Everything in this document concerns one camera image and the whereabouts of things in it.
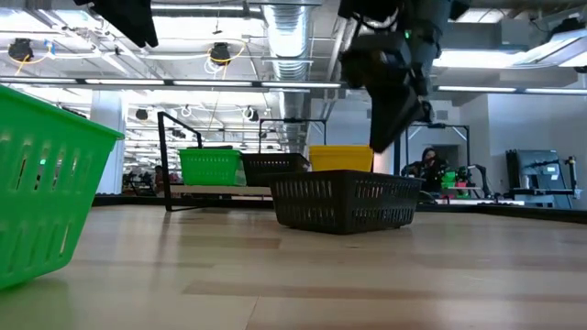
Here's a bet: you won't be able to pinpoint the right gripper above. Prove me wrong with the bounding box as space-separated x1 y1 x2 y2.
341 31 427 155

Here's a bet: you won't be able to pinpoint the yellow plastic basket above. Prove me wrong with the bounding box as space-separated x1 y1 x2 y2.
310 155 374 173
308 145 375 160
309 150 375 164

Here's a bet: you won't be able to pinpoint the green plastic basket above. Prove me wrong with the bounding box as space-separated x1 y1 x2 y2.
0 83 126 291
178 148 244 160
179 153 244 188

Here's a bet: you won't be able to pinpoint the wooden shelf black metal legs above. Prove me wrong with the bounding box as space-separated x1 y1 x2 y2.
157 110 404 214

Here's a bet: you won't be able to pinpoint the person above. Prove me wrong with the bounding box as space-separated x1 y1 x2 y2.
402 147 449 193
153 163 181 185

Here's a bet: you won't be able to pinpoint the ceiling light strip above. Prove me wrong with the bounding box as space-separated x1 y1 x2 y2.
0 76 343 92
437 84 587 96

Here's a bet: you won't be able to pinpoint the white building column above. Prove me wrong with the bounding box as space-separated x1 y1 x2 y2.
89 103 127 195

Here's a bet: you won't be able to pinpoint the dark robot station panel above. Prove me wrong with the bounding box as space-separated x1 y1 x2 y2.
505 148 580 210

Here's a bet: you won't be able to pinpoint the black metal gantry frame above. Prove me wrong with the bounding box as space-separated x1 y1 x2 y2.
404 122 471 184

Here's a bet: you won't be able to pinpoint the silver ventilation duct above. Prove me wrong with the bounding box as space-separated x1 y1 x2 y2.
261 0 318 155

